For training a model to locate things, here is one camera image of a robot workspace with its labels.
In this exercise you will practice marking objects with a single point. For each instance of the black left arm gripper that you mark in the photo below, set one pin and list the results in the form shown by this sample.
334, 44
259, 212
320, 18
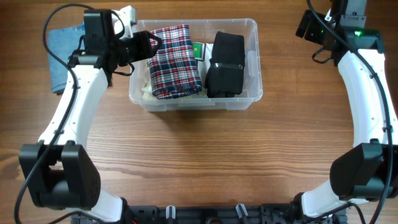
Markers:
143, 39

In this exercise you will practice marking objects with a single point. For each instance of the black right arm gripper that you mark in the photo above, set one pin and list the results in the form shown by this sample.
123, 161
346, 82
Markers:
311, 33

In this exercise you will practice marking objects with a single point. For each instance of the cream garment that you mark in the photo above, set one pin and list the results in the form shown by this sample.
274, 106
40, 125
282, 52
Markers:
147, 91

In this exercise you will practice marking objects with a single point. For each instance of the red plaid shirt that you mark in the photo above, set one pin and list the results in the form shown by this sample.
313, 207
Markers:
173, 69

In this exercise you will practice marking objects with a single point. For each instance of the white printed t-shirt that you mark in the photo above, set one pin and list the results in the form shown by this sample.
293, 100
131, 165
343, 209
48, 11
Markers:
202, 53

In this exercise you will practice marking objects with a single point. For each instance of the blue denim garment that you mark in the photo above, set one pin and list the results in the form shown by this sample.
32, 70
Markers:
62, 42

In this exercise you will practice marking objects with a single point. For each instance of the black garment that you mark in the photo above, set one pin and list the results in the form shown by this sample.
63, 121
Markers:
225, 76

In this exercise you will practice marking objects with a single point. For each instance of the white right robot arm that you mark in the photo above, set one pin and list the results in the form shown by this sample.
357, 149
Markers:
367, 172

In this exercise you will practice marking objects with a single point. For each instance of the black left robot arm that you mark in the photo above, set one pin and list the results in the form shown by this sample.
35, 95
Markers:
58, 172

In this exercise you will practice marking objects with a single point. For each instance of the clear plastic storage bin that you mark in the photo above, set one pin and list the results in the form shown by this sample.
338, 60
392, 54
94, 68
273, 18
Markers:
203, 30

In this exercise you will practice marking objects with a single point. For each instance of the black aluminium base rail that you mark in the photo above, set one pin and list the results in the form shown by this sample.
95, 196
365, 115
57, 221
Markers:
265, 214

